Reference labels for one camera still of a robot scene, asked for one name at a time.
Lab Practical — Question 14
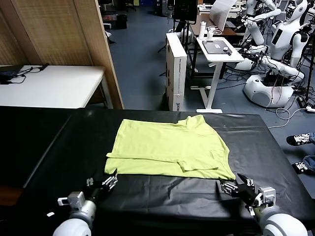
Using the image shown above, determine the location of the white table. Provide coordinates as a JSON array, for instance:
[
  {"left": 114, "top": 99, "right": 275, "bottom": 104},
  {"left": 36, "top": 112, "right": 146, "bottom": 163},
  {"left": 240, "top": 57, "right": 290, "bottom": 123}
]
[{"left": 0, "top": 64, "right": 114, "bottom": 109}]

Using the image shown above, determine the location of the black cable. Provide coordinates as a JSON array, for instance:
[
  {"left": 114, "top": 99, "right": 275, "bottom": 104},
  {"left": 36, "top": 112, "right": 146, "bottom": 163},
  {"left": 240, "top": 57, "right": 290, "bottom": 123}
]
[{"left": 8, "top": 64, "right": 44, "bottom": 84}]

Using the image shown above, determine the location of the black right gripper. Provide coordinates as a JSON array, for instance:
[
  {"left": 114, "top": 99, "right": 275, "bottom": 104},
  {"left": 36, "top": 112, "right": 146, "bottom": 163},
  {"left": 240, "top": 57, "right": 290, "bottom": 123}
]
[{"left": 216, "top": 173, "right": 262, "bottom": 207}]

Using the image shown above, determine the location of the white rounded robot base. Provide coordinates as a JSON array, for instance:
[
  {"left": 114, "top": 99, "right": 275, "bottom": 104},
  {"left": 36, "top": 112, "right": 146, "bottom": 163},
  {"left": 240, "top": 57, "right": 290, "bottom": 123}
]
[{"left": 233, "top": 58, "right": 258, "bottom": 71}]

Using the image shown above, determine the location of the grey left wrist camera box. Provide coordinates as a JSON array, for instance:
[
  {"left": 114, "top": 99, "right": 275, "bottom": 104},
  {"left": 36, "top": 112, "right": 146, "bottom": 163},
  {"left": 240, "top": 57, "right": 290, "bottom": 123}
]
[{"left": 58, "top": 191, "right": 86, "bottom": 208}]

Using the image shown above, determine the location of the black white sneaker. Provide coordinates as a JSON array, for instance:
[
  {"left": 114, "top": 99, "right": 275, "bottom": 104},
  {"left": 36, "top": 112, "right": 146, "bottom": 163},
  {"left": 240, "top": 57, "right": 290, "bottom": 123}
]
[
  {"left": 292, "top": 161, "right": 309, "bottom": 175},
  {"left": 286, "top": 133, "right": 312, "bottom": 146}
]

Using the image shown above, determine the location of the white humanoid robot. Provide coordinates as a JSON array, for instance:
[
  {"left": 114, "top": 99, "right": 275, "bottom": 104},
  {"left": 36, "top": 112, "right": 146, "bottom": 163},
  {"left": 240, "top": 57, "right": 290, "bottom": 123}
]
[
  {"left": 242, "top": 0, "right": 283, "bottom": 47},
  {"left": 242, "top": 0, "right": 312, "bottom": 109}
]

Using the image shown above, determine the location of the white floor cable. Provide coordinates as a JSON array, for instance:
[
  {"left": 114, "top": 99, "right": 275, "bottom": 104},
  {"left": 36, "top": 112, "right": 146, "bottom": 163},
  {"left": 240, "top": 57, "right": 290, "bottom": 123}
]
[{"left": 267, "top": 106, "right": 311, "bottom": 130}]

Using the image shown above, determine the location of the black tripod stand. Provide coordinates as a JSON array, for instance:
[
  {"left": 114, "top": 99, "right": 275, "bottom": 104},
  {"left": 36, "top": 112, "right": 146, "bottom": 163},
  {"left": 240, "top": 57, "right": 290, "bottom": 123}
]
[
  {"left": 157, "top": 36, "right": 173, "bottom": 54},
  {"left": 304, "top": 40, "right": 315, "bottom": 101}
]

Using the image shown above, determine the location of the wooden partition screen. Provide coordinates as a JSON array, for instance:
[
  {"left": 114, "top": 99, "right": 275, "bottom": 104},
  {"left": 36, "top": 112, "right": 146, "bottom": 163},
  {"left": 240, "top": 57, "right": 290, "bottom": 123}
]
[{"left": 0, "top": 0, "right": 125, "bottom": 110}]

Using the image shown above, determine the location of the white height-adjustable desk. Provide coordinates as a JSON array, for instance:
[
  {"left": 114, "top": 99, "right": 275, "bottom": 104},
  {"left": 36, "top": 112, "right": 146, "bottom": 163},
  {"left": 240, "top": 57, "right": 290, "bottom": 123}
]
[{"left": 189, "top": 36, "right": 245, "bottom": 114}]

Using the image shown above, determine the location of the grey laptop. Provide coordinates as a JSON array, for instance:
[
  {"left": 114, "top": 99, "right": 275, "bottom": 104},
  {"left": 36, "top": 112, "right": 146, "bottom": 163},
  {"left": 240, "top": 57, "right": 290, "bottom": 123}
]
[{"left": 202, "top": 40, "right": 233, "bottom": 55}]

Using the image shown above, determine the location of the black monitor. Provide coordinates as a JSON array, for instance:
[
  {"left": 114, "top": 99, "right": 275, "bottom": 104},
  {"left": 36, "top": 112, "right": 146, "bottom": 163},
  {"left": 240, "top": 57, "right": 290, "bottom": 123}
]
[{"left": 172, "top": 0, "right": 199, "bottom": 34}]

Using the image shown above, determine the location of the lime green t-shirt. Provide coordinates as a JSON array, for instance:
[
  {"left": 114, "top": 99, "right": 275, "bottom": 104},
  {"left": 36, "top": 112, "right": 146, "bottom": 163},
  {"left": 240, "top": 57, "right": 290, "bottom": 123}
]
[{"left": 104, "top": 114, "right": 237, "bottom": 180}]

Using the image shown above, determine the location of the black storage bin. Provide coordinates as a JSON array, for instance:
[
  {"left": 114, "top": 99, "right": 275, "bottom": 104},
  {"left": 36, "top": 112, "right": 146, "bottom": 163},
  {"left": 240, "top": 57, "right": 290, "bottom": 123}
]
[{"left": 115, "top": 14, "right": 128, "bottom": 30}]

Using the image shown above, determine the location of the tall white bottle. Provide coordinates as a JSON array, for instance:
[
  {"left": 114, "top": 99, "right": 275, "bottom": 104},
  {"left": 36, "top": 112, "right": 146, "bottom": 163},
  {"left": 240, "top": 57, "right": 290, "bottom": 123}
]
[{"left": 198, "top": 21, "right": 207, "bottom": 40}]

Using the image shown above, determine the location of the white curved panel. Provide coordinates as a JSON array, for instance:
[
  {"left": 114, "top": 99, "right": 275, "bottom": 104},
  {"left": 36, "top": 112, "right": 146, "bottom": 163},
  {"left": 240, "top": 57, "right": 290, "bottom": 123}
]
[{"left": 209, "top": 0, "right": 238, "bottom": 32}]

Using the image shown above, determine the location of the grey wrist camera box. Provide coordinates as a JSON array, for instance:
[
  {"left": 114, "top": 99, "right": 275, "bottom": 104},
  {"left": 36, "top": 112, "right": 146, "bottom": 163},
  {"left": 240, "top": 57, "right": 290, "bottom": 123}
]
[
  {"left": 257, "top": 186, "right": 276, "bottom": 207},
  {"left": 58, "top": 191, "right": 86, "bottom": 208}
]

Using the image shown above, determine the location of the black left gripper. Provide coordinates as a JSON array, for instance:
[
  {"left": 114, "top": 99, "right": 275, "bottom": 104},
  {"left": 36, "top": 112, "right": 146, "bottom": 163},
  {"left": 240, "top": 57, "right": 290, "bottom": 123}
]
[{"left": 86, "top": 169, "right": 119, "bottom": 205}]

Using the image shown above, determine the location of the tall white cardboard box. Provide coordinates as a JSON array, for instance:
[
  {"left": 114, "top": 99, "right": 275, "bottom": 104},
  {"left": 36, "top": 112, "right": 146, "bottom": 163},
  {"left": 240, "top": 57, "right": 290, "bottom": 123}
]
[{"left": 165, "top": 32, "right": 188, "bottom": 113}]

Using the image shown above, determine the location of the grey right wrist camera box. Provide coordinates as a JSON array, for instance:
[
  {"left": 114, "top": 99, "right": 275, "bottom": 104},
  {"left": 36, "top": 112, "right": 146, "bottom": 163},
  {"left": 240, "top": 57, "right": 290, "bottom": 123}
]
[{"left": 257, "top": 186, "right": 276, "bottom": 207}]

